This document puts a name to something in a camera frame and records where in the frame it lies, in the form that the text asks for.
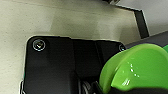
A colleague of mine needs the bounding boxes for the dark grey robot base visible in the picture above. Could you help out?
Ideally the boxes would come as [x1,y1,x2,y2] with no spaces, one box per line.
[21,35,128,94]

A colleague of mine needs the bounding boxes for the round ringed base button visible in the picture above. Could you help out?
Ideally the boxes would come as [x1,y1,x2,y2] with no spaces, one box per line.
[32,38,47,52]

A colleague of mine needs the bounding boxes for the small green bowl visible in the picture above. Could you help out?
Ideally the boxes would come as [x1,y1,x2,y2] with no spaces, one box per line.
[98,43,168,94]

